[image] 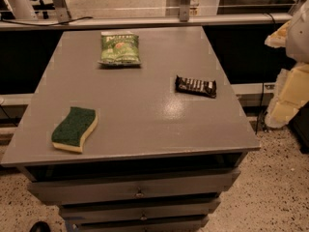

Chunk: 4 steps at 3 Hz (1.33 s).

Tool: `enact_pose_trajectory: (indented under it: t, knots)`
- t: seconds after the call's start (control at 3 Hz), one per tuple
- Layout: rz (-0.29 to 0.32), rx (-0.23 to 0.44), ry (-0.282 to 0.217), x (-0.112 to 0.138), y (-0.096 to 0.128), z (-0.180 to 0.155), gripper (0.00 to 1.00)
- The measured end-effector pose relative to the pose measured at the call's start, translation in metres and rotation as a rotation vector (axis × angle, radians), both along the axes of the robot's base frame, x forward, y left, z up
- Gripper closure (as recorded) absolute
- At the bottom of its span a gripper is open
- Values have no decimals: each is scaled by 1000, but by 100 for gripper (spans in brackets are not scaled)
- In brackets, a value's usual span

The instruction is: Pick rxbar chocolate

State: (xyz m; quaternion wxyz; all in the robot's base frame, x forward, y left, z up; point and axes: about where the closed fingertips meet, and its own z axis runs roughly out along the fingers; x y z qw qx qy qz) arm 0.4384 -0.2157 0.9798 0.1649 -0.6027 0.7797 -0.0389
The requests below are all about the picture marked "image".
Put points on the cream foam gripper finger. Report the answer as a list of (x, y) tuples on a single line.
[(291, 92), (278, 38)]

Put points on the black rxbar chocolate bar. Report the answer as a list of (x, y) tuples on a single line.
[(196, 87)]

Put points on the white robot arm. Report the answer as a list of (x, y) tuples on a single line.
[(297, 40)]

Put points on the grey metal railing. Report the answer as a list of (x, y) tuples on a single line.
[(148, 22)]

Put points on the green chips bag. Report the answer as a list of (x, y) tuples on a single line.
[(119, 49)]

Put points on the middle grey drawer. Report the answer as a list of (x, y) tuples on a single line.
[(141, 209)]

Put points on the grey drawer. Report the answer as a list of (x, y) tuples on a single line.
[(141, 209), (84, 191), (164, 224)]

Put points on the grey drawer cabinet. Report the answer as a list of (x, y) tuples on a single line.
[(145, 149)]

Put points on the bottom grey drawer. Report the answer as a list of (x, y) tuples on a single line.
[(164, 224)]

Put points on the green yellow sponge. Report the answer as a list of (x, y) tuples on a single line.
[(72, 132)]

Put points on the top grey drawer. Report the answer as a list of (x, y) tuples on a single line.
[(84, 191)]

